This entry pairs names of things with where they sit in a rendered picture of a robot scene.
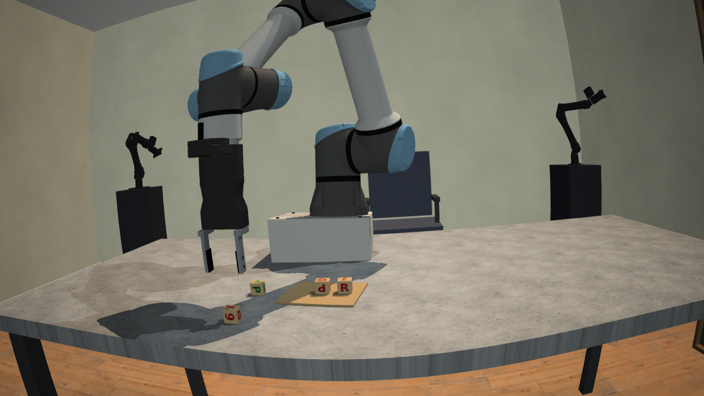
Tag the tan block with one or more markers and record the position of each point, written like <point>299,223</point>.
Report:
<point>232,314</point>
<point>258,287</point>
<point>345,285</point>
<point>322,286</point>

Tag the tan flat mat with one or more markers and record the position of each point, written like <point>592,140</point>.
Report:
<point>303,293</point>

